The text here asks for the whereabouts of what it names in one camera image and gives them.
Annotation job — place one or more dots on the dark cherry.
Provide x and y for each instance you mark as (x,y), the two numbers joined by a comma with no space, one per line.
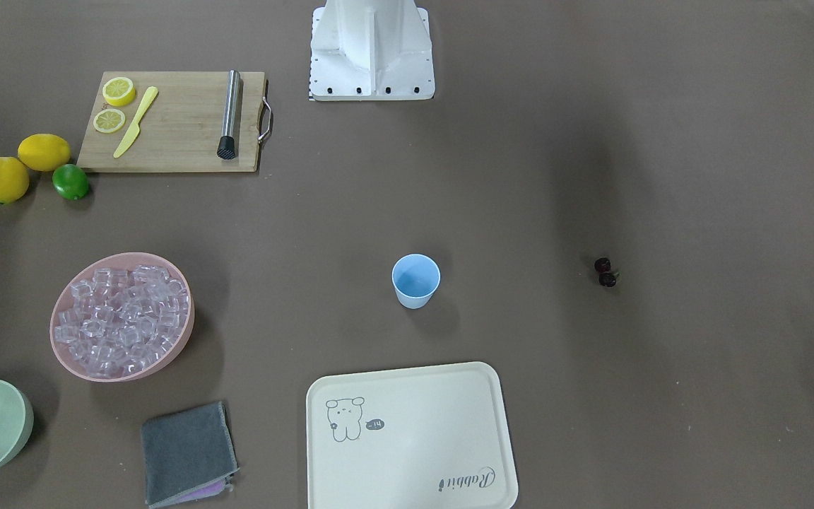
(603,266)
(608,279)

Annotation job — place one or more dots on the clear ice cubes pile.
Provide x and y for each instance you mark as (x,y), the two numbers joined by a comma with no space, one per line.
(121,318)

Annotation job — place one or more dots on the light blue cup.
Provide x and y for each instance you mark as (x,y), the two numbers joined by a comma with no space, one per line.
(415,278)

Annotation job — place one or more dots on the cream rabbit tray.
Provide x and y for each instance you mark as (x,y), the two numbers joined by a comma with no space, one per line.
(423,437)

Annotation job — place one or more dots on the steel muddler black tip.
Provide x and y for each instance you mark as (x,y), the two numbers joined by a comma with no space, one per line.
(227,144)

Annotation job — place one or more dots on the pink bowl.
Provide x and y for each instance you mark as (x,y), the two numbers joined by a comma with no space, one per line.
(181,332)

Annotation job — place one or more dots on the grey folded cloth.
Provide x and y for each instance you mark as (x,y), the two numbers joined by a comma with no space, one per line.
(188,456)

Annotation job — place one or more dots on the yellow plastic knife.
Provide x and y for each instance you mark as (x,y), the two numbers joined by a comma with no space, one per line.
(133,130)

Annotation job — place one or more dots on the bamboo cutting board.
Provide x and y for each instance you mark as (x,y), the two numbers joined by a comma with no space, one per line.
(181,130)

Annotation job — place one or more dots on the lemon slice lower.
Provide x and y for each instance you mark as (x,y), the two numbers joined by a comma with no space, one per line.
(108,121)

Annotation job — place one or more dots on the lemon half slice upper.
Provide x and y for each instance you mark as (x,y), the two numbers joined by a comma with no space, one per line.
(119,91)

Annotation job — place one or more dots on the green lime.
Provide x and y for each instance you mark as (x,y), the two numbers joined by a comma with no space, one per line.
(70,182)

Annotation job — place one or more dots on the yellow lemon upper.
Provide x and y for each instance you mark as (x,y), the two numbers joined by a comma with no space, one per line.
(44,152)

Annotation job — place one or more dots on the yellow lemon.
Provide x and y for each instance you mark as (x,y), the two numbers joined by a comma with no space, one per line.
(44,152)
(14,180)

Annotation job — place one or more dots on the yellow lemon lower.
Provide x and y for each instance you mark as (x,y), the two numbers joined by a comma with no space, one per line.
(14,180)

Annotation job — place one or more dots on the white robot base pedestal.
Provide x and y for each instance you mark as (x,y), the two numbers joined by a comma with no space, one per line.
(371,51)

